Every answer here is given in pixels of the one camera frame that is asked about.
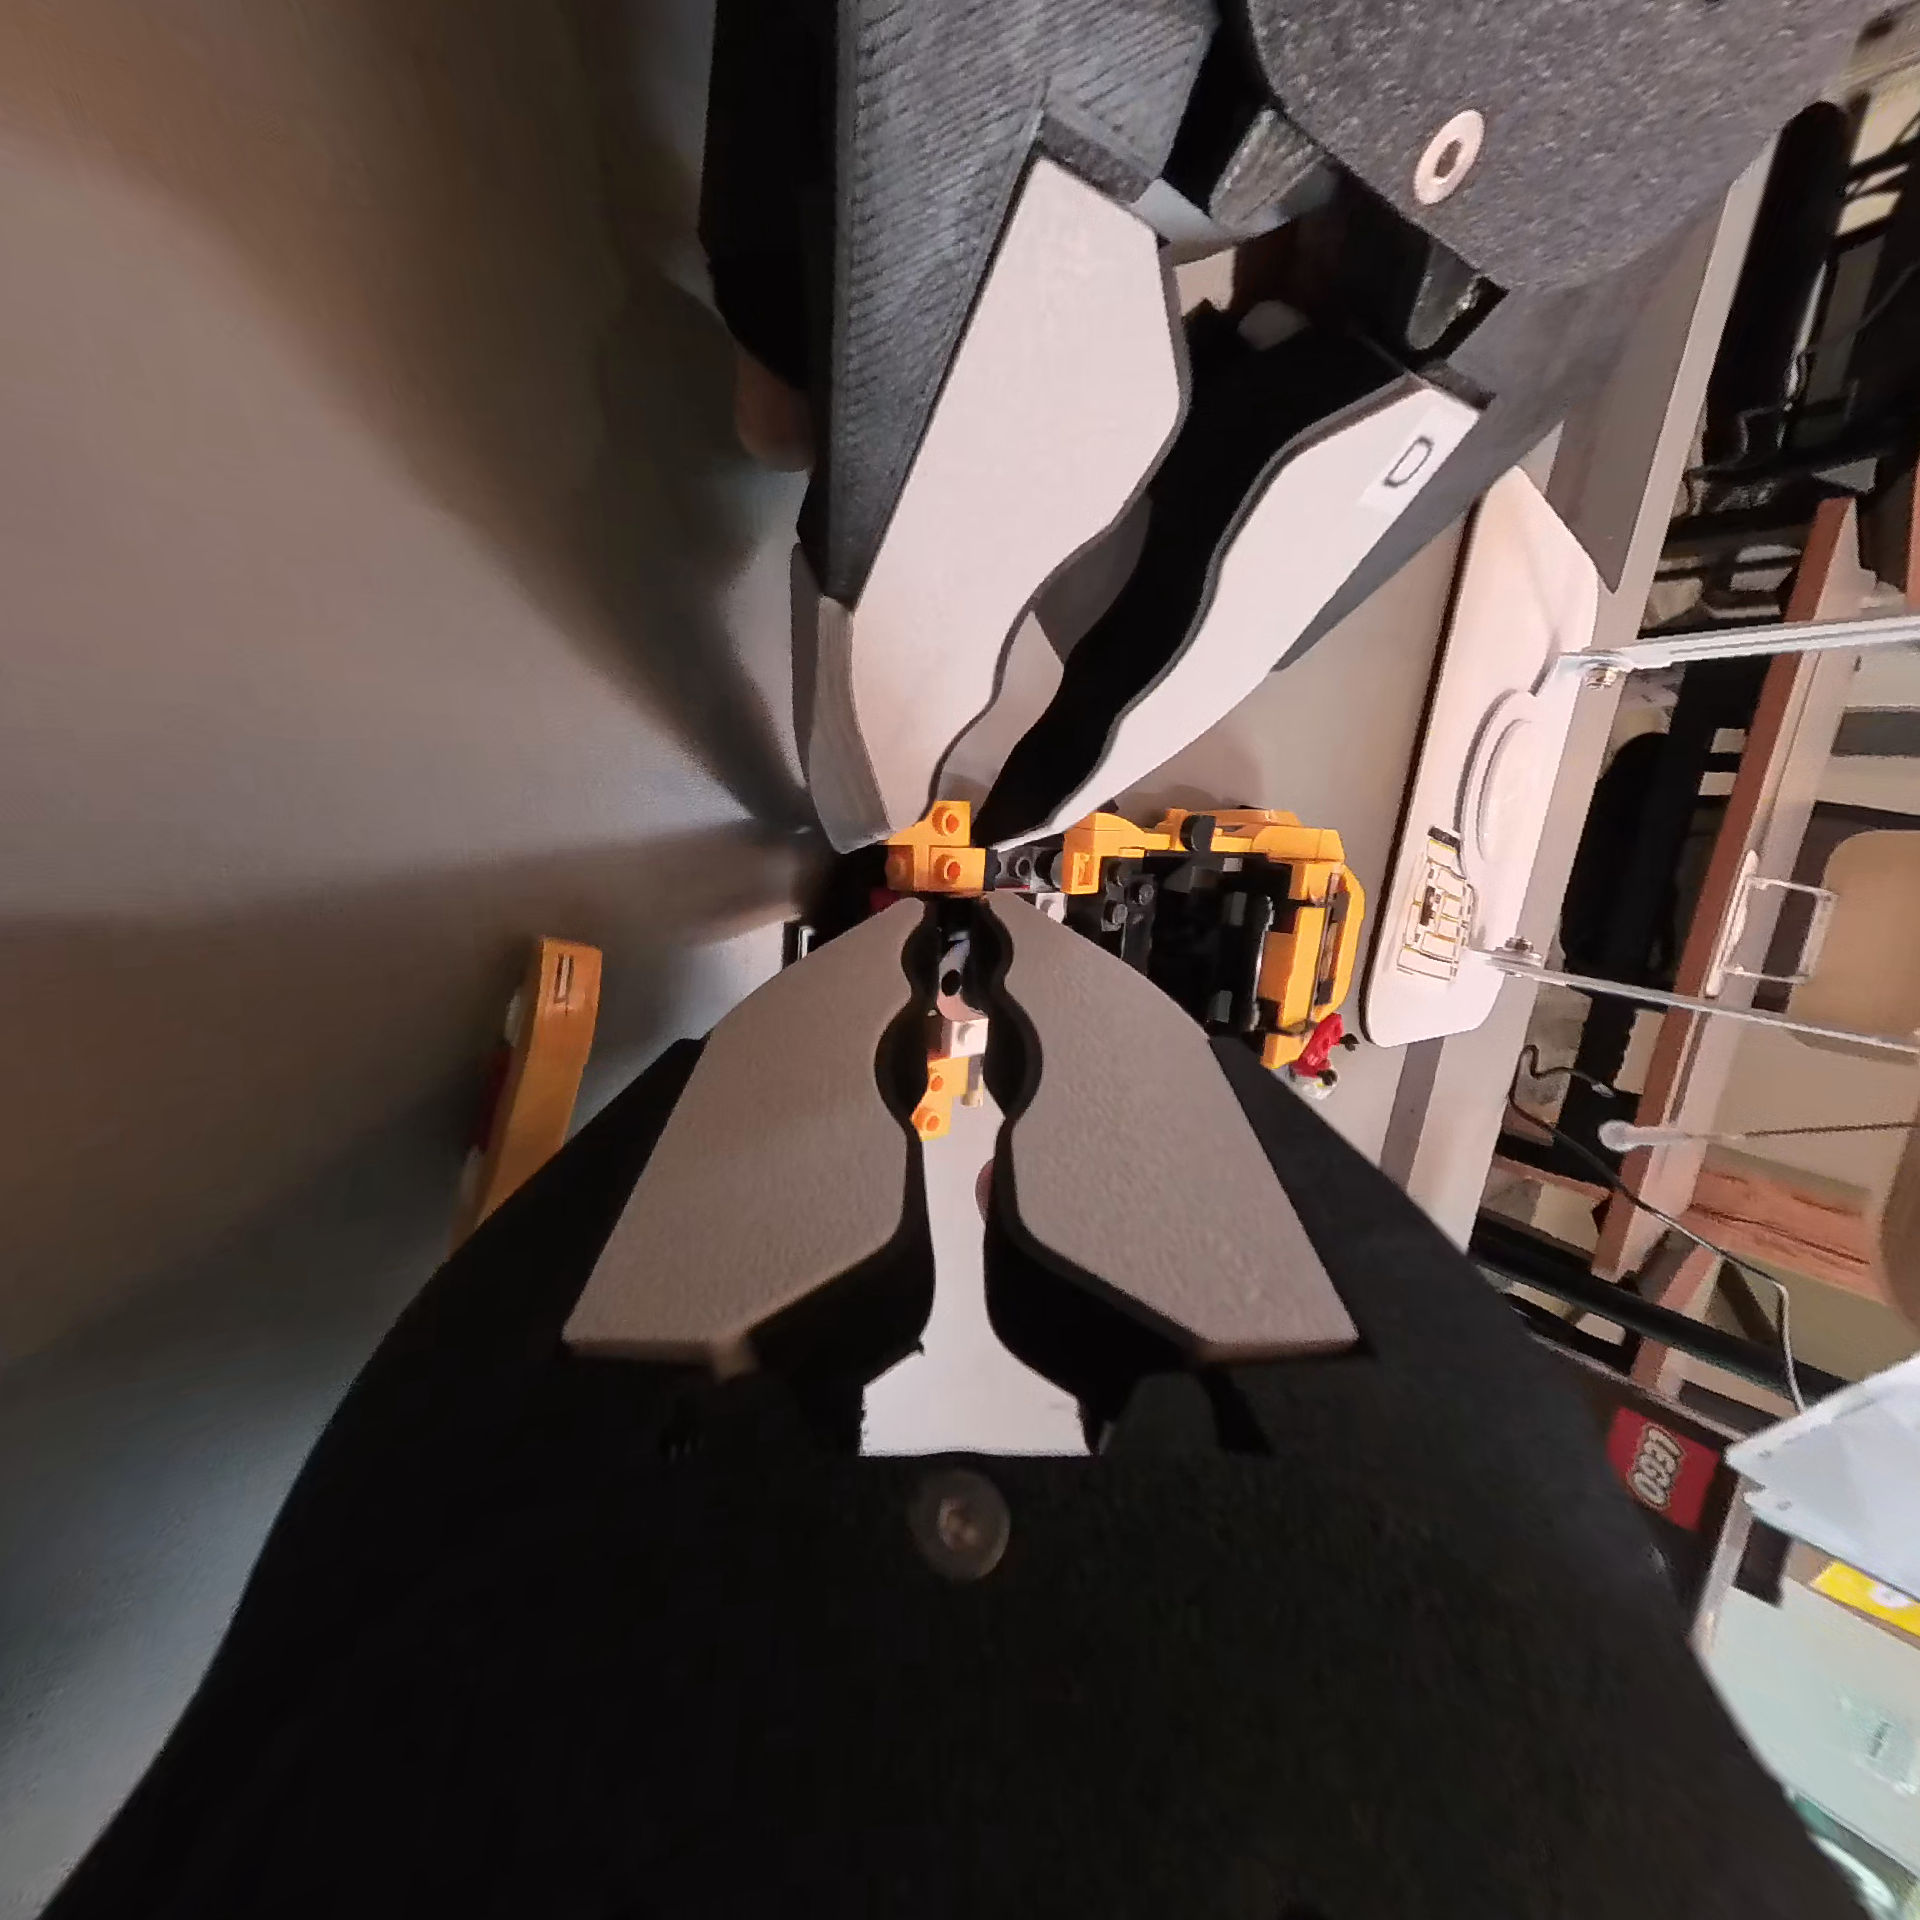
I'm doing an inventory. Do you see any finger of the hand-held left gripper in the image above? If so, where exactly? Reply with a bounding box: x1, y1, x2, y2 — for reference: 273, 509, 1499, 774
792, 152, 1191, 853
971, 299, 1496, 846

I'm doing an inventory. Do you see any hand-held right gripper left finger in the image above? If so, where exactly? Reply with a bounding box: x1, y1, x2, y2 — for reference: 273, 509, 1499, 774
563, 895, 936, 1382

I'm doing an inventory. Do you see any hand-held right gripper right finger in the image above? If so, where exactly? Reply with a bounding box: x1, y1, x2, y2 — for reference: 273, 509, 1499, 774
976, 893, 1363, 1420

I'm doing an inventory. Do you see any white book stand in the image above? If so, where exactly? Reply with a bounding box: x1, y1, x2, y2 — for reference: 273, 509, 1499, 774
1359, 464, 1920, 1322

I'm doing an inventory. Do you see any yellow lego side panel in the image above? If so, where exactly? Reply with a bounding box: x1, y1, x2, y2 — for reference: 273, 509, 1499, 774
450, 936, 607, 1254

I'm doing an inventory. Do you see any yellow lego car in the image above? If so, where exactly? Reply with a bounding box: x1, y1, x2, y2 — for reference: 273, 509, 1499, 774
832, 800, 1369, 1144

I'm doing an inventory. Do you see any instruction booklet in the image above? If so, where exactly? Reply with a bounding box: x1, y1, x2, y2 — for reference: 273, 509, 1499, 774
1688, 1357, 1920, 1920

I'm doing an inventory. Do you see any black lego set box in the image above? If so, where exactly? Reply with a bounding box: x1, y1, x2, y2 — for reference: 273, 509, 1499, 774
1593, 1387, 1743, 1539

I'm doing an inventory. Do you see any person's left hand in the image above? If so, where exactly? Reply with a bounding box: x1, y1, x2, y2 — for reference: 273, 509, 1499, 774
732, 344, 824, 477

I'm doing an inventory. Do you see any sticker sheet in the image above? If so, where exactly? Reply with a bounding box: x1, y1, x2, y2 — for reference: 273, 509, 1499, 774
1394, 824, 1489, 986

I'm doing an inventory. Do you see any black office chair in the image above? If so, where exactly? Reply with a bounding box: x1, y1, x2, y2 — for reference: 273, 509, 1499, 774
1560, 735, 1696, 975

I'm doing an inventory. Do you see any black stand pole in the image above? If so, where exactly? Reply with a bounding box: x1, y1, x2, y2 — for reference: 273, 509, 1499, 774
1475, 1212, 1849, 1396

